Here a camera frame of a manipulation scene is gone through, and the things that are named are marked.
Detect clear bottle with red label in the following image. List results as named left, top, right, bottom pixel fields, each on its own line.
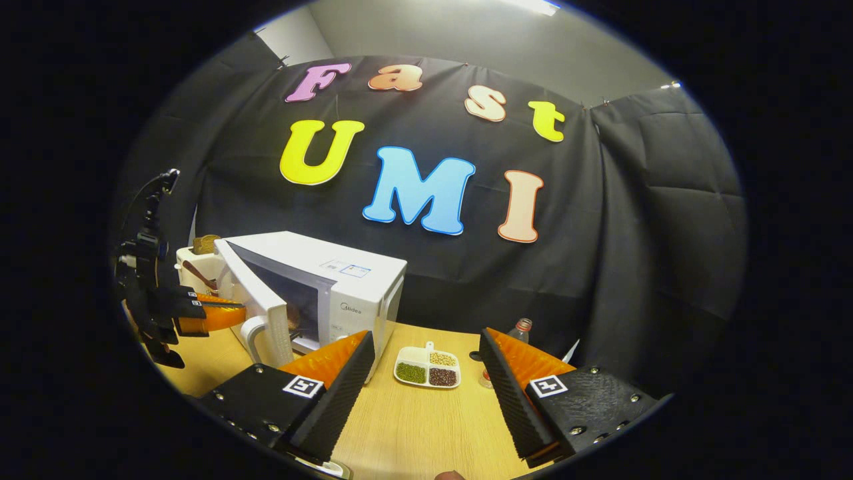
left=480, top=318, right=534, bottom=389

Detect white microwave oven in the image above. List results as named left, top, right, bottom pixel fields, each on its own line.
left=213, top=231, right=409, bottom=384

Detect white toaster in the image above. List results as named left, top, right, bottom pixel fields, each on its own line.
left=175, top=243, right=227, bottom=294

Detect white divided dish with beans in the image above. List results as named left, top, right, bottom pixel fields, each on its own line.
left=393, top=341, right=462, bottom=389

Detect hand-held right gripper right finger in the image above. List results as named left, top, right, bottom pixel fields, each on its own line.
left=478, top=327, right=660, bottom=467

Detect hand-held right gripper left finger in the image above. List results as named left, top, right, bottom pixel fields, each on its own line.
left=200, top=330, right=376, bottom=465

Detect long ceiling light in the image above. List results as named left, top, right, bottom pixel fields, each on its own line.
left=500, top=0, right=562, bottom=17

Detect beige food tray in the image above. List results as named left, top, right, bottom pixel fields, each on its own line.
left=293, top=453, right=354, bottom=480

